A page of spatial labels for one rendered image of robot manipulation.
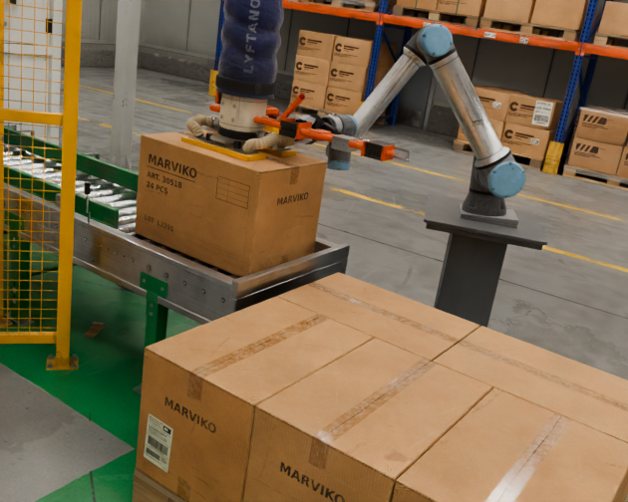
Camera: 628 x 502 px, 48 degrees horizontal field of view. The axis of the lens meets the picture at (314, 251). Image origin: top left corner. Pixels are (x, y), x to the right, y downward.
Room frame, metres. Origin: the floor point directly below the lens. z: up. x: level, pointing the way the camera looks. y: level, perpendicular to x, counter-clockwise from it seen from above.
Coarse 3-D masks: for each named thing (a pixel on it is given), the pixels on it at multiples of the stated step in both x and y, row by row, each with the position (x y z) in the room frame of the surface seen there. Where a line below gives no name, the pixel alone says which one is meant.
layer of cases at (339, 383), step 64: (256, 320) 2.02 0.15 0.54; (320, 320) 2.10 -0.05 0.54; (384, 320) 2.17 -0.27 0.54; (448, 320) 2.26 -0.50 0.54; (192, 384) 1.64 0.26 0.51; (256, 384) 1.62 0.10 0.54; (320, 384) 1.67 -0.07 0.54; (384, 384) 1.73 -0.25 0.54; (448, 384) 1.79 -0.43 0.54; (512, 384) 1.85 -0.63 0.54; (576, 384) 1.91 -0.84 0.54; (192, 448) 1.62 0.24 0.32; (256, 448) 1.51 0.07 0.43; (320, 448) 1.42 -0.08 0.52; (384, 448) 1.42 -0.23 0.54; (448, 448) 1.46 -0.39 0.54; (512, 448) 1.51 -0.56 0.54; (576, 448) 1.55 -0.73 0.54
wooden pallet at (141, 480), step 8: (136, 472) 1.73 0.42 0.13; (136, 480) 1.73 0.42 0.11; (144, 480) 1.71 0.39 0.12; (152, 480) 1.70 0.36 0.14; (136, 488) 1.73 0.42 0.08; (144, 488) 1.71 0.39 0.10; (152, 488) 1.69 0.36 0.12; (160, 488) 1.68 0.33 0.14; (136, 496) 1.73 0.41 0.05; (144, 496) 1.71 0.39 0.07; (152, 496) 1.69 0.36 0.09; (160, 496) 1.67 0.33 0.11; (168, 496) 1.66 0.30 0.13; (176, 496) 1.64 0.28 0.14
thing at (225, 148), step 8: (184, 136) 2.63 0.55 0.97; (192, 136) 2.63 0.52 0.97; (200, 136) 2.65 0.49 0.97; (208, 136) 2.61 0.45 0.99; (200, 144) 2.58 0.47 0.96; (208, 144) 2.56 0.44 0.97; (216, 144) 2.55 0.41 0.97; (224, 144) 2.57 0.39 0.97; (232, 144) 2.59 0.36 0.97; (240, 144) 2.54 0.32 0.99; (224, 152) 2.51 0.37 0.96; (232, 152) 2.49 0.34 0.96; (240, 152) 2.49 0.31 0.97; (248, 152) 2.49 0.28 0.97; (256, 152) 2.52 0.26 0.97; (248, 160) 2.45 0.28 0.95
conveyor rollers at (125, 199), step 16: (16, 160) 3.49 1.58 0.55; (48, 160) 3.63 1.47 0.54; (48, 176) 3.32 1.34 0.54; (80, 176) 3.38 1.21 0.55; (80, 192) 3.16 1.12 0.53; (96, 192) 3.14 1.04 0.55; (112, 192) 3.21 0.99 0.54; (128, 192) 3.28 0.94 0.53; (128, 208) 2.96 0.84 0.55; (128, 224) 2.74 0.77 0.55; (144, 240) 2.58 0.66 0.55; (224, 272) 2.42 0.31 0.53
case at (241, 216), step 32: (160, 160) 2.59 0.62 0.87; (192, 160) 2.50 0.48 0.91; (224, 160) 2.42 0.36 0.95; (256, 160) 2.49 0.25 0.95; (288, 160) 2.57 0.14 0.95; (320, 160) 2.66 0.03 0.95; (160, 192) 2.58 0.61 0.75; (192, 192) 2.49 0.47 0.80; (224, 192) 2.41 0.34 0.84; (256, 192) 2.33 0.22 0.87; (288, 192) 2.47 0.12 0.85; (320, 192) 2.65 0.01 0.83; (160, 224) 2.57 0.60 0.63; (192, 224) 2.48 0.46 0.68; (224, 224) 2.40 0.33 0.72; (256, 224) 2.33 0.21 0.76; (288, 224) 2.49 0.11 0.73; (192, 256) 2.48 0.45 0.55; (224, 256) 2.39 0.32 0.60; (256, 256) 2.35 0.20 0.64; (288, 256) 2.52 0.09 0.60
